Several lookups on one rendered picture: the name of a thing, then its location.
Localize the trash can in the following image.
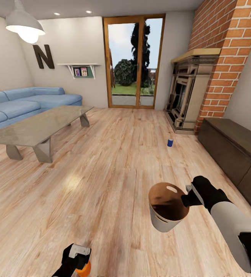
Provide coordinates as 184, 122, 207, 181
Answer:
148, 182, 190, 233

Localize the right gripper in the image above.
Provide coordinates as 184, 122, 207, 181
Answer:
181, 192, 202, 206

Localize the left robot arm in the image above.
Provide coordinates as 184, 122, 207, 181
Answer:
52, 243, 91, 277

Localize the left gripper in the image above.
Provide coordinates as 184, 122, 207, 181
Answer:
62, 243, 90, 275

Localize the can of soda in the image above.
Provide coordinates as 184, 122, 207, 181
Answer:
167, 138, 173, 147
76, 261, 91, 277

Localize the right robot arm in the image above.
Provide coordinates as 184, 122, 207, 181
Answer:
181, 176, 251, 273

